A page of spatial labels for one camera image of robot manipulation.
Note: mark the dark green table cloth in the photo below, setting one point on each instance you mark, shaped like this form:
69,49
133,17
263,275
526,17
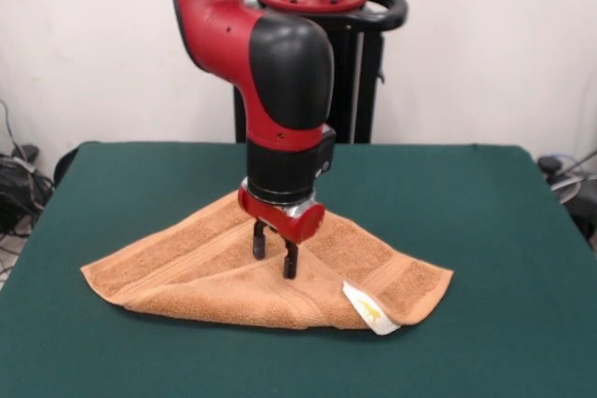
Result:
420,207

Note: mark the tan terry towel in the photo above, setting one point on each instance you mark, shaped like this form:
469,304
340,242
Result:
186,277

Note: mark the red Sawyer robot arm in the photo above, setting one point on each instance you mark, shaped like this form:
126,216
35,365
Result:
261,67

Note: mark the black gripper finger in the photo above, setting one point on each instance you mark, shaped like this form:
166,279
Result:
290,260
259,242

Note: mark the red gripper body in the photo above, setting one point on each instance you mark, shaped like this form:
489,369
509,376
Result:
298,223

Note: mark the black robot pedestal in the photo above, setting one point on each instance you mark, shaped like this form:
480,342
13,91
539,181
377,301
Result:
364,67

